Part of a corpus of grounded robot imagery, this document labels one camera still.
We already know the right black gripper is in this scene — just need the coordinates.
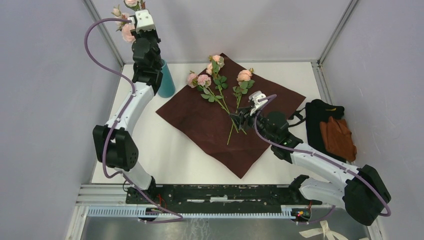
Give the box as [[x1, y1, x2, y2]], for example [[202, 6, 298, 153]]
[[228, 105, 276, 144]]

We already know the red paper bouquet wrapper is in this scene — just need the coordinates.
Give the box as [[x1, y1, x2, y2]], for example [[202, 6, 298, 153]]
[[156, 53, 306, 179]]

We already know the single peach rose stem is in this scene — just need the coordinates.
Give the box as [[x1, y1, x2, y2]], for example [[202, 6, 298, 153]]
[[226, 68, 256, 146]]

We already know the black ribbon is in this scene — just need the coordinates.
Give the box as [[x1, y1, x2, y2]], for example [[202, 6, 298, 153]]
[[288, 107, 306, 128]]

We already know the pink double rose stem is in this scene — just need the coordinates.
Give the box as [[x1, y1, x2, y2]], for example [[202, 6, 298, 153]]
[[186, 71, 230, 114]]

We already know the pale pink rose stem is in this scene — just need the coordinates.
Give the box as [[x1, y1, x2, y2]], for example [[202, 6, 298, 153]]
[[206, 55, 230, 113]]

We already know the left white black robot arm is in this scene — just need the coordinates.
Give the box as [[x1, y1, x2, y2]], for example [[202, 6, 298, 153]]
[[92, 30, 163, 204]]

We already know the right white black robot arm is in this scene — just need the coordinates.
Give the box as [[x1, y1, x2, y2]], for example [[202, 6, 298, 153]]
[[229, 107, 392, 226]]

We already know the teal ceramic vase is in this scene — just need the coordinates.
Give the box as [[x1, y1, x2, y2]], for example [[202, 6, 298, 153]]
[[157, 59, 176, 98]]

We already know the pink flower stem in vase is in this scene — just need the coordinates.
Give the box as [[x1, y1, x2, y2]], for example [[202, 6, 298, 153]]
[[111, 4, 136, 43]]

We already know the black cloth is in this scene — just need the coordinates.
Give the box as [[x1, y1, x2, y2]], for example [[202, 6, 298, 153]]
[[305, 99, 346, 163]]

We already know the orange cloth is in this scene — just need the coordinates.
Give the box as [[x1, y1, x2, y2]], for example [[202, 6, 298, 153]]
[[319, 116, 357, 162]]

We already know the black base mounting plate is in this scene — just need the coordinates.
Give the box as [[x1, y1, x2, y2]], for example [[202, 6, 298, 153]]
[[144, 184, 322, 214]]

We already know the white paper strip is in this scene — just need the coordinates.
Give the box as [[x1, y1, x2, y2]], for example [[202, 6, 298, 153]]
[[299, 220, 349, 240]]

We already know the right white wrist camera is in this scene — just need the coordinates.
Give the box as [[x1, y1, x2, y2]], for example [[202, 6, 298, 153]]
[[248, 90, 268, 116]]

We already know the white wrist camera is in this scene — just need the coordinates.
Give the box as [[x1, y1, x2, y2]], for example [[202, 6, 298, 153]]
[[127, 9, 156, 33], [248, 90, 268, 116]]

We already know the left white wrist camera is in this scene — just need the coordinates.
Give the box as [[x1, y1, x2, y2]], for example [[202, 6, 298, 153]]
[[127, 9, 156, 33]]

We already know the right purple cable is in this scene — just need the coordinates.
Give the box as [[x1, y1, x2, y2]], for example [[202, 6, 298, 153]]
[[253, 94, 392, 225]]

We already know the white slotted cable duct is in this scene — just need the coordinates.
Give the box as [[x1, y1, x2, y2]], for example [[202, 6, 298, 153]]
[[86, 205, 295, 220]]

